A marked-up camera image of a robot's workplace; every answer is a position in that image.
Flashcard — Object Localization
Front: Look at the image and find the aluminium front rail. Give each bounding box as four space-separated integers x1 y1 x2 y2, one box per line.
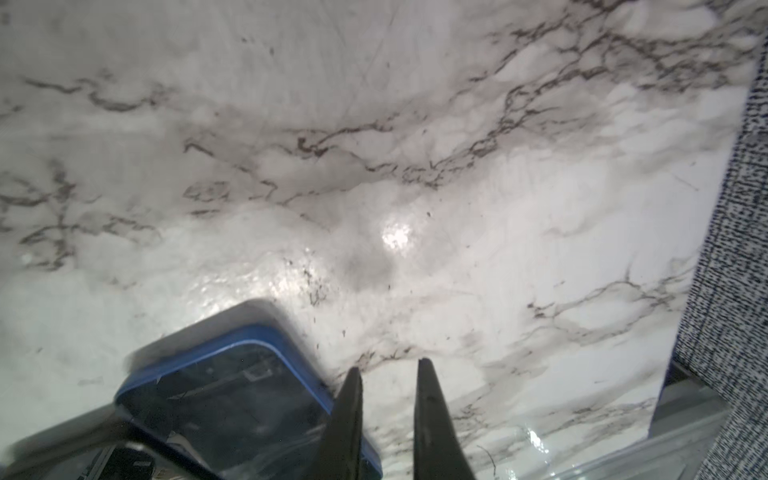
555 361 731 479

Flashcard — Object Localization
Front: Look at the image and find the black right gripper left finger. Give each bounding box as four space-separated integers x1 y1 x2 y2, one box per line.
311 367 363 480

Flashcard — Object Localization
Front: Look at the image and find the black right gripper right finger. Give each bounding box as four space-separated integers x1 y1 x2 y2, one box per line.
413 358 474 480

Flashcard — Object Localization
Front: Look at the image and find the black phone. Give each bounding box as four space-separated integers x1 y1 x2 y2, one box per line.
1 405 218 479
113 323 384 480

